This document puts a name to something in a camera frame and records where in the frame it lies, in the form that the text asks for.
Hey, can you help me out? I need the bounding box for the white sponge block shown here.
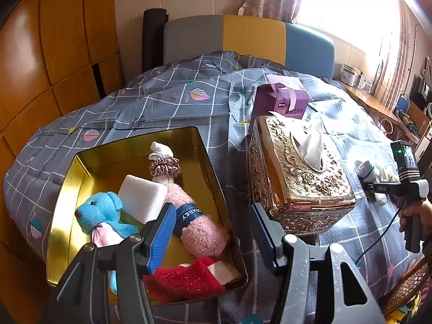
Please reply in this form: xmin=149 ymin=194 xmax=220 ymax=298
xmin=117 ymin=174 xmax=168 ymax=225

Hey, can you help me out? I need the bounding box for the white striped sock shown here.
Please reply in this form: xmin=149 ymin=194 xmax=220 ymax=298
xmin=357 ymin=160 xmax=387 ymax=207

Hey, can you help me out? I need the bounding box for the blue teddy bear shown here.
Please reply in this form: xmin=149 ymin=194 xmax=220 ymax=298
xmin=75 ymin=192 xmax=139 ymax=247

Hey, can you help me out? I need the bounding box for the wooden desk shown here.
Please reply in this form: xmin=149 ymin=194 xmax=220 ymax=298
xmin=332 ymin=77 xmax=400 ymax=124

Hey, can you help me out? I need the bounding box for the white tissue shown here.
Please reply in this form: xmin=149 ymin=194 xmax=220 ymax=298
xmin=290 ymin=118 xmax=333 ymax=171

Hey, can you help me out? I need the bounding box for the blue chair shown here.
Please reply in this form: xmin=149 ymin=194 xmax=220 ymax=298
xmin=396 ymin=92 xmax=431 ymax=142

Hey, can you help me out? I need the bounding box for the red sock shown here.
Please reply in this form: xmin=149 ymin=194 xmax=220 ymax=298
xmin=143 ymin=258 xmax=244 ymax=302

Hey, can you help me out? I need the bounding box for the black rolled mat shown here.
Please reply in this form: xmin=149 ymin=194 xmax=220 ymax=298
xmin=142 ymin=7 xmax=168 ymax=73

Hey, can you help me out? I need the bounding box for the white canister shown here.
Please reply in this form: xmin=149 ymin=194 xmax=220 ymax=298
xmin=340 ymin=63 xmax=362 ymax=86

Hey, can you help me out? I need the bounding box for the grey yellow blue headboard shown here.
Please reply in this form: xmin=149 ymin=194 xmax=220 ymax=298
xmin=163 ymin=14 xmax=335 ymax=80

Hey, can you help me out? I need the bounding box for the black monitor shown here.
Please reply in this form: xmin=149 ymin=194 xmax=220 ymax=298
xmin=410 ymin=74 xmax=432 ymax=109

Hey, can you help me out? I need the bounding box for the grey checked quilt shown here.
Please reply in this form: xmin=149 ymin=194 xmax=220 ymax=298
xmin=3 ymin=50 xmax=422 ymax=324

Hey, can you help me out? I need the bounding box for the pink fuzzy sock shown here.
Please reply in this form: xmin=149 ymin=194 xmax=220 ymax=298
xmin=162 ymin=182 xmax=232 ymax=257

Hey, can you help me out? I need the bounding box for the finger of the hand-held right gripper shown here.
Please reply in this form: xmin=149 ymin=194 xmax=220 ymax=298
xmin=363 ymin=181 xmax=404 ymax=204

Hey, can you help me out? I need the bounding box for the purple cardboard box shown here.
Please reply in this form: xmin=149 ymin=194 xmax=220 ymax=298
xmin=253 ymin=74 xmax=310 ymax=122

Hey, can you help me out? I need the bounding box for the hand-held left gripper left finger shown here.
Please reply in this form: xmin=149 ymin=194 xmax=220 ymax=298
xmin=40 ymin=202 xmax=177 ymax=324

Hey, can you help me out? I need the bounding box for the pink satin scrunchie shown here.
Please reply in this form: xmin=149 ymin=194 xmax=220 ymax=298
xmin=149 ymin=157 xmax=179 ymax=178

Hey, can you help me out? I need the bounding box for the wicker basket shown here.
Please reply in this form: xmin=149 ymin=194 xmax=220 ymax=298
xmin=383 ymin=256 xmax=432 ymax=316

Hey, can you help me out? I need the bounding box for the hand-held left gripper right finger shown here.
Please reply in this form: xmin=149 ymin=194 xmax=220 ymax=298
xmin=251 ymin=203 xmax=387 ymax=324

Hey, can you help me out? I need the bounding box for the ornate gold tissue box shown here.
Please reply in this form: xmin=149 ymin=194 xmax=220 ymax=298
xmin=247 ymin=115 xmax=356 ymax=233

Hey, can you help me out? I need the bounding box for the person's right hand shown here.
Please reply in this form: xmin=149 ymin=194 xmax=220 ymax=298
xmin=398 ymin=197 xmax=432 ymax=254

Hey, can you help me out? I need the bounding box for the window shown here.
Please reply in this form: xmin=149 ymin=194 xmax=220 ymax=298
xmin=297 ymin=0 xmax=402 ymax=51

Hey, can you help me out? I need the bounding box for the gold metal tin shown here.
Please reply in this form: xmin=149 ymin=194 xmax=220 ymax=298
xmin=46 ymin=126 xmax=248 ymax=306

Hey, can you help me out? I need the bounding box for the wooden wardrobe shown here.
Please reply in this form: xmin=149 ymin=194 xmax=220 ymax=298
xmin=0 ymin=0 xmax=125 ymax=324

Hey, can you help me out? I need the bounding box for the black cable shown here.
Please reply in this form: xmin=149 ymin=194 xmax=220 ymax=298
xmin=353 ymin=206 xmax=404 ymax=264

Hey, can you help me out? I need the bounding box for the cream knotted cloth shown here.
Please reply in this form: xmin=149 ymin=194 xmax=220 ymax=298
xmin=378 ymin=165 xmax=400 ymax=181

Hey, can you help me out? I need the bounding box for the pink striped curtain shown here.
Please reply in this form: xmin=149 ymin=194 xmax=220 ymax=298
xmin=371 ymin=0 xmax=424 ymax=109

